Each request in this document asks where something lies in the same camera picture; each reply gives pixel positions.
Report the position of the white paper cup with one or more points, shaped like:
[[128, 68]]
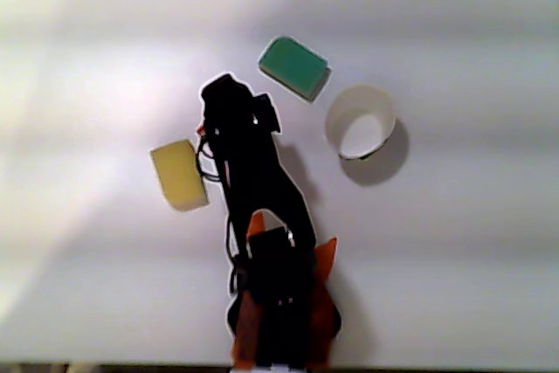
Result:
[[349, 106]]

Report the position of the green sponge block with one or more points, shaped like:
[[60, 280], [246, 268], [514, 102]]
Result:
[[293, 66]]

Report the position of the yellow sponge block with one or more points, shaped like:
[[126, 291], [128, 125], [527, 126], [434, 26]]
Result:
[[177, 174]]

